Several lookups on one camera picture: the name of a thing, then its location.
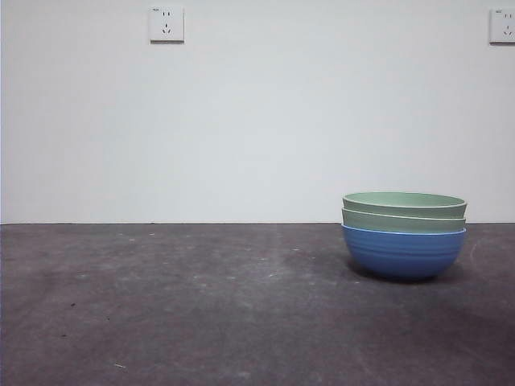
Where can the pale green ribbed bowl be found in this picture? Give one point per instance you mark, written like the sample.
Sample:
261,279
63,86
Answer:
402,199
402,224

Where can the blue ribbed bowl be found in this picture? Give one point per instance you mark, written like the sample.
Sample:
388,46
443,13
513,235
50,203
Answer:
402,253

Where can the white wall socket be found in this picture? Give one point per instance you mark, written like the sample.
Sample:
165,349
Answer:
503,26
167,24

